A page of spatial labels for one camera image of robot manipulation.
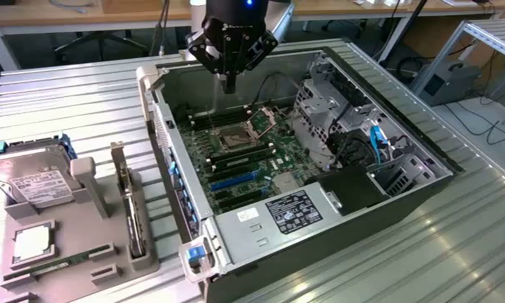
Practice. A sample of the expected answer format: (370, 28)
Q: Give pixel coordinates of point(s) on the black office chair base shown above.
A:
(102, 39)

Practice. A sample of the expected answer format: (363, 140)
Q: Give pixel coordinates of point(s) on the black plastic air shroud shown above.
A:
(353, 189)

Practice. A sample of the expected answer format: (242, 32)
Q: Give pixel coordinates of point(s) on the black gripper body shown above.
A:
(235, 15)

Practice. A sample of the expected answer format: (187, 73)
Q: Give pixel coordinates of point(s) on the blue expansion slot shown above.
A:
(230, 182)

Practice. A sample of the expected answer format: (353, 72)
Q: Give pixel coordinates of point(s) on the silver CPU chip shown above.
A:
(31, 241)

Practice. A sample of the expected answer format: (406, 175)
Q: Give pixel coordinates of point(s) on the silver hard disk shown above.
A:
(25, 176)

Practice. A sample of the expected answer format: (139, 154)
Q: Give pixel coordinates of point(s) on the green RAM stick on rack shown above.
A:
(73, 259)

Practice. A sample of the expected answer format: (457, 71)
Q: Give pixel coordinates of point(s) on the open PC case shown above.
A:
(403, 221)

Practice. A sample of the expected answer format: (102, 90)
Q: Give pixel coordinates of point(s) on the long wooden desk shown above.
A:
(25, 15)

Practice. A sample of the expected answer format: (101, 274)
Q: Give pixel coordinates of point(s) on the wooden desk with white legs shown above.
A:
(341, 11)

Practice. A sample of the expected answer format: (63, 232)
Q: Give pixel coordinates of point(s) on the grey equipment box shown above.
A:
(450, 85)

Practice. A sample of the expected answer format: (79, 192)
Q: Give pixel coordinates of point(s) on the silver drive cage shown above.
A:
(315, 107)

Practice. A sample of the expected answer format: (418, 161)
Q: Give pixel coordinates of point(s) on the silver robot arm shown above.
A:
(282, 19)

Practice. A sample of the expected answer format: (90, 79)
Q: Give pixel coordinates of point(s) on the silver power supply unit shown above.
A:
(243, 233)

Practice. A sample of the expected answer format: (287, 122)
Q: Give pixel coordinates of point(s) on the graphics card with silver bracket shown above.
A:
(133, 221)

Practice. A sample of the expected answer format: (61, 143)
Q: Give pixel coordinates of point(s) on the blue case latch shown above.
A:
(194, 254)

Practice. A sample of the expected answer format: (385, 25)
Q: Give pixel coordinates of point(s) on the metal socket cover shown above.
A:
(262, 121)

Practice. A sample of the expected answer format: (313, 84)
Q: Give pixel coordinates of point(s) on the silver chipset heatsink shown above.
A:
(287, 183)

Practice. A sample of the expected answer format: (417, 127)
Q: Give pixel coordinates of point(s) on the green motherboard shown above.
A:
(287, 148)

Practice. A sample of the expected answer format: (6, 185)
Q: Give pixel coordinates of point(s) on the CPU socket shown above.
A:
(233, 139)

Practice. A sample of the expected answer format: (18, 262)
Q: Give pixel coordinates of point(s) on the black stand pole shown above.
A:
(403, 28)

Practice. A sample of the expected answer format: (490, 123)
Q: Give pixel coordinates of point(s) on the grey parts rack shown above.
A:
(79, 240)

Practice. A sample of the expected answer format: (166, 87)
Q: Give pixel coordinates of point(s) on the aluminium slat frame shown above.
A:
(495, 34)

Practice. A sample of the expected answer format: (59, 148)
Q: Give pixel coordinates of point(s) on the blue disk caddy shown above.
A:
(69, 150)

